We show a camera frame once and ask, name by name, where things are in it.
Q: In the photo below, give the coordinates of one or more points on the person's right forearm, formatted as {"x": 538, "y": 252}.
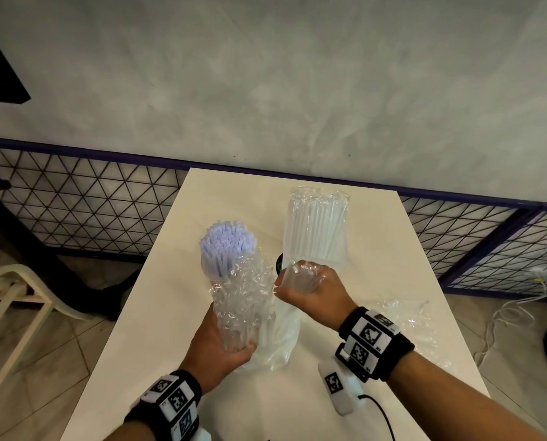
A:
{"x": 457, "y": 399}

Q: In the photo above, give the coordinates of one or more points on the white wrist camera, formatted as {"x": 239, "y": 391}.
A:
{"x": 202, "y": 435}
{"x": 337, "y": 390}

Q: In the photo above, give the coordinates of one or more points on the person's right hand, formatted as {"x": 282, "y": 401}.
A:
{"x": 324, "y": 303}

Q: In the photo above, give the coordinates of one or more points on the person's left hand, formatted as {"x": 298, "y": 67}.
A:
{"x": 206, "y": 358}

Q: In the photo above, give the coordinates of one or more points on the handful of clear straws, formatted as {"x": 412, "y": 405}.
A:
{"x": 303, "y": 277}

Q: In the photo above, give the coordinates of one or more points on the cluster of white straws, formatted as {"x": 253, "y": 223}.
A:
{"x": 227, "y": 243}

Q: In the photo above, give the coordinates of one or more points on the dark round sticker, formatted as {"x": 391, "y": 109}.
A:
{"x": 280, "y": 266}

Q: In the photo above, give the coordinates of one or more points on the cluster of clear straws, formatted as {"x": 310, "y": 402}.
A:
{"x": 314, "y": 225}

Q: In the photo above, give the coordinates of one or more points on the person's left forearm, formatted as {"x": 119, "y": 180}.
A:
{"x": 124, "y": 431}

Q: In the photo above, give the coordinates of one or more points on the clear plastic bag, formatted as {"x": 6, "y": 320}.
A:
{"x": 415, "y": 321}

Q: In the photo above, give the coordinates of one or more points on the white plastic chair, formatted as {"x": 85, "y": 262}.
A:
{"x": 25, "y": 273}

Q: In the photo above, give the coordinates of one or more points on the dark wooden post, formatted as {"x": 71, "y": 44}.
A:
{"x": 44, "y": 261}

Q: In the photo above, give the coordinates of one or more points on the pack of straws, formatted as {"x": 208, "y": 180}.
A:
{"x": 250, "y": 303}

